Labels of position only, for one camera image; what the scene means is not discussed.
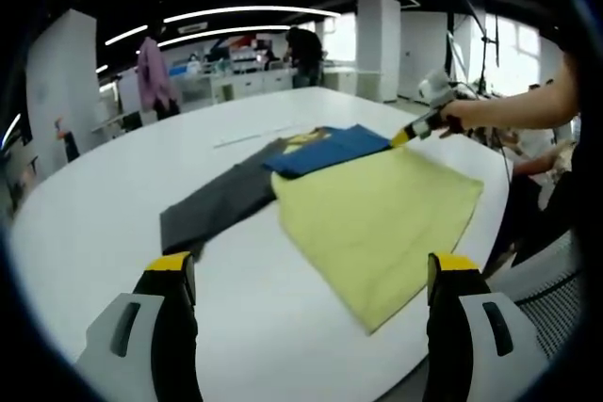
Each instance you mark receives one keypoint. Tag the wide white square pillar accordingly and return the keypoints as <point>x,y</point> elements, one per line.
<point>66,82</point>

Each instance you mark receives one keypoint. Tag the person's right hand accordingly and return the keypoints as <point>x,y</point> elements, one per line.
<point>459,112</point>

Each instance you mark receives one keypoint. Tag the black cabinet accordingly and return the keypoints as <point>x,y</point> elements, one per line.
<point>71,148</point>

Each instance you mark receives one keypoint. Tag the grey mesh chair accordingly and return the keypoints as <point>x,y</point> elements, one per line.
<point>556,308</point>

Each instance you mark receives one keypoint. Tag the narrow white square pillar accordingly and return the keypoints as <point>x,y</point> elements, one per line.
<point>379,49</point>

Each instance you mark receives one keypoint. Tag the white cabinet row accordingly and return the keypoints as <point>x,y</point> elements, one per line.
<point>245,84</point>

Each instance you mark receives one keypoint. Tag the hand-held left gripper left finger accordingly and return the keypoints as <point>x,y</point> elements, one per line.
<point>165,326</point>

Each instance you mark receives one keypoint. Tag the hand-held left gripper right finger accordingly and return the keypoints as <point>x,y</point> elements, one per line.
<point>452,336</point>

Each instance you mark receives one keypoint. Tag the orange figure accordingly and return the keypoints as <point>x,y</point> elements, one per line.
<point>60,126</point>

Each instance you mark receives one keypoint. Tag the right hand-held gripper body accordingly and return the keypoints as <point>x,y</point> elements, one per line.
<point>435,86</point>

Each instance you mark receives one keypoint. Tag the white ceiling light strip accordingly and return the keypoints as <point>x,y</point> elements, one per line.
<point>226,31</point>
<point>254,10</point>

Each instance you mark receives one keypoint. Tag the yellow blue grey garment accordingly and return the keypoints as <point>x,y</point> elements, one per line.
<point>377,213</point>

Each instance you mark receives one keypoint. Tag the black tripod stand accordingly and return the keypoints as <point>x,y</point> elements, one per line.
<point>484,63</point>

